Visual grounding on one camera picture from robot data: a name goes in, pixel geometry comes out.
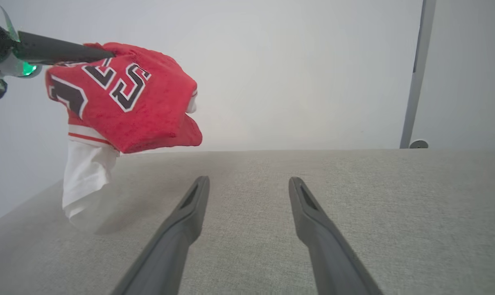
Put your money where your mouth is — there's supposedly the grey vertical post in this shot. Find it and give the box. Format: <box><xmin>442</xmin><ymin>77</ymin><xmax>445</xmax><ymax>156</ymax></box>
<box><xmin>400</xmin><ymin>0</ymin><xmax>437</xmax><ymax>149</ymax></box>

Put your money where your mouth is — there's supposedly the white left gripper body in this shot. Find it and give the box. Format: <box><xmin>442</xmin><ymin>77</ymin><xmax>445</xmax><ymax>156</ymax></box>
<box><xmin>0</xmin><ymin>3</ymin><xmax>43</xmax><ymax>104</ymax></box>

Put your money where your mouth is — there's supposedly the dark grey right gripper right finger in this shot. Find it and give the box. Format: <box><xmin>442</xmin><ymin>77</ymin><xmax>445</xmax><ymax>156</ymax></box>
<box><xmin>289</xmin><ymin>177</ymin><xmax>384</xmax><ymax>295</ymax></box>

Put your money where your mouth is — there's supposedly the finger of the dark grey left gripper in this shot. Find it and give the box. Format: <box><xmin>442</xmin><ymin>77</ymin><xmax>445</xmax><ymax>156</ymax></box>
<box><xmin>14</xmin><ymin>31</ymin><xmax>116</xmax><ymax>65</ymax></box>

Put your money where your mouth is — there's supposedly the red white basketball jersey shirt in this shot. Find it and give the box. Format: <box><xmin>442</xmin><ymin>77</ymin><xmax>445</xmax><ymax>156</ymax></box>
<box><xmin>45</xmin><ymin>42</ymin><xmax>203</xmax><ymax>224</ymax></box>

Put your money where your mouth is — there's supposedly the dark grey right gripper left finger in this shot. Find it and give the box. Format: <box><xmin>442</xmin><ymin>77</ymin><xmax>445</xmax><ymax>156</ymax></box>
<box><xmin>110</xmin><ymin>176</ymin><xmax>210</xmax><ymax>295</ymax></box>

